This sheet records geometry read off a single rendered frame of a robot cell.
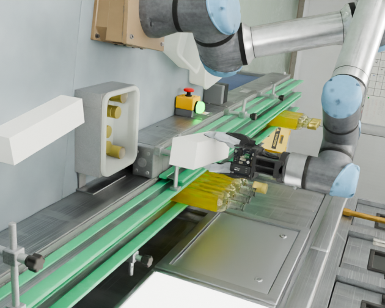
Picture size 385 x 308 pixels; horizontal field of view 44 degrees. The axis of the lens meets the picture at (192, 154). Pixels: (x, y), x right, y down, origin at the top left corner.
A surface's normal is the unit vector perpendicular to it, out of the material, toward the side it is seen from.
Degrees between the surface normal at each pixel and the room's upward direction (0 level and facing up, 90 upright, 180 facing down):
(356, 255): 90
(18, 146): 0
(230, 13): 10
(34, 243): 90
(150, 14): 70
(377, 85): 90
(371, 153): 90
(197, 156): 0
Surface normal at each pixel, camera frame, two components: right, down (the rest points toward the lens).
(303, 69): -0.40, 0.26
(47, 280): 0.08, -0.94
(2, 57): 0.91, 0.20
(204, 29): -0.28, 0.84
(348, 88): -0.24, -0.54
